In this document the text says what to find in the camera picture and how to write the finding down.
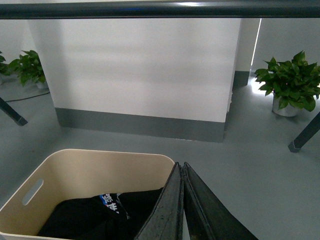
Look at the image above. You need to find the green potted plant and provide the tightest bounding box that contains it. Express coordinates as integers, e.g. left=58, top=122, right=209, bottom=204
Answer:
left=7, top=50, right=49, bottom=89
left=254, top=50, right=320, bottom=117

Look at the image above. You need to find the dark grey clothes rack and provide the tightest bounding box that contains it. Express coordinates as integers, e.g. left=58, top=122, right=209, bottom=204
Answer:
left=0, top=0, right=320, bottom=142

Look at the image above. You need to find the black printed t-shirt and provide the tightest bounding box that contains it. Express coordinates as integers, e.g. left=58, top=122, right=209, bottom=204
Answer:
left=37, top=188, right=162, bottom=240

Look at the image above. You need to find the green potted plant right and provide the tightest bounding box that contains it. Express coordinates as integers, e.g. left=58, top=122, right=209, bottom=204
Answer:
left=254, top=50, right=320, bottom=117

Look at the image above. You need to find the black floor cable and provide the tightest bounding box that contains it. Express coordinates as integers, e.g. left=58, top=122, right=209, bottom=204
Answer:
left=4, top=89, right=51, bottom=103

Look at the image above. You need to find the beige plastic laundry hamper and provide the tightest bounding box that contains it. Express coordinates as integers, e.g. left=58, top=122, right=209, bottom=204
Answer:
left=0, top=149, right=175, bottom=240

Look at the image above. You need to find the green plant far left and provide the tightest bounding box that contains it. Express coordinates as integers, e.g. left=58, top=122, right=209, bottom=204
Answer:
left=0, top=52, right=10, bottom=85

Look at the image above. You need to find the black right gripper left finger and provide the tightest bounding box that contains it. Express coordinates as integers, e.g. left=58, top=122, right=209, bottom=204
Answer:
left=134, top=162, right=184, bottom=240

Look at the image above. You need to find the green potted plant left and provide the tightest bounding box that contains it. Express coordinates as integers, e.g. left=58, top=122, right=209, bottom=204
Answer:
left=7, top=50, right=49, bottom=89

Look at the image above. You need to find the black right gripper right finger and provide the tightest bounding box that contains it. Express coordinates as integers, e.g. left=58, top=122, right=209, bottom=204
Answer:
left=182, top=162, right=257, bottom=240

